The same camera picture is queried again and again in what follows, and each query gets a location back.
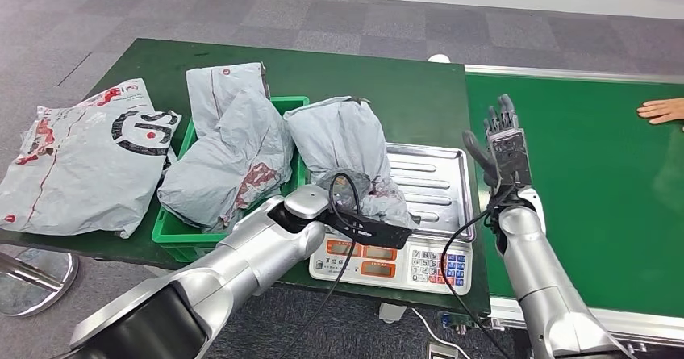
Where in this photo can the conveyor connector box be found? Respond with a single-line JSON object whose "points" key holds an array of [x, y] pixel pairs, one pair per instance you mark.
{"points": [[459, 323]]}

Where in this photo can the green conveyor belt silver frame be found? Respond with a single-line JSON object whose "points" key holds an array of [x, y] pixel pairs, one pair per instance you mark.
{"points": [[588, 148]]}

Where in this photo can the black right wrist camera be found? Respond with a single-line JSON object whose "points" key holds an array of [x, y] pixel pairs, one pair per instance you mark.
{"points": [[510, 156]]}

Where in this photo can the chrome round chair base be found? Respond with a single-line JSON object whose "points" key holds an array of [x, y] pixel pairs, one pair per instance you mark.
{"points": [[32, 287]]}

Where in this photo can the floor power strip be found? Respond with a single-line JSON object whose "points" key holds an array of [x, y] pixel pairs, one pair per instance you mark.
{"points": [[441, 351]]}

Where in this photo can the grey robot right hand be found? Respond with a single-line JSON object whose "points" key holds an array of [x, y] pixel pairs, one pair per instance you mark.
{"points": [[478, 156]]}

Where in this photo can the large grey bag black logo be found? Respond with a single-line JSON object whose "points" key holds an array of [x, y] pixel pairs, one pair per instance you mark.
{"points": [[80, 175]]}

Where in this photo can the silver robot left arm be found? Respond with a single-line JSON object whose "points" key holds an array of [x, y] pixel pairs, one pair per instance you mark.
{"points": [[251, 260]]}

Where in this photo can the electronic scale with steel tray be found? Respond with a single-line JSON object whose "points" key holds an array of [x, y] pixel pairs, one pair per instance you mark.
{"points": [[427, 185]]}

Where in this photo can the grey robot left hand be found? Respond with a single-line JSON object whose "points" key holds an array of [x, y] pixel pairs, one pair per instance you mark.
{"points": [[364, 186]]}

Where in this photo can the green plastic crate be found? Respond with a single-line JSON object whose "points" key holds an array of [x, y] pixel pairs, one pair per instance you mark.
{"points": [[176, 241]]}

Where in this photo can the grey parcel bag red print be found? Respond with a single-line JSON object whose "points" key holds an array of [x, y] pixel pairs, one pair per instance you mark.
{"points": [[213, 175], [213, 94], [342, 137]]}

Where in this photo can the person's hand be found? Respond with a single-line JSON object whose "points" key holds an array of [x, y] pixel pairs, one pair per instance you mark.
{"points": [[662, 111]]}

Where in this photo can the small white round object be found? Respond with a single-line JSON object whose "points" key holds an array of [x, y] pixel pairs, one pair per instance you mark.
{"points": [[439, 58]]}

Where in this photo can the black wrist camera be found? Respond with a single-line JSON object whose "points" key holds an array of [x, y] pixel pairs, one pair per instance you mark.
{"points": [[510, 156], [379, 233]]}

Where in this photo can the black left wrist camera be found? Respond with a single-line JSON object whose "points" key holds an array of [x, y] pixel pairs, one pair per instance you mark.
{"points": [[379, 233]]}

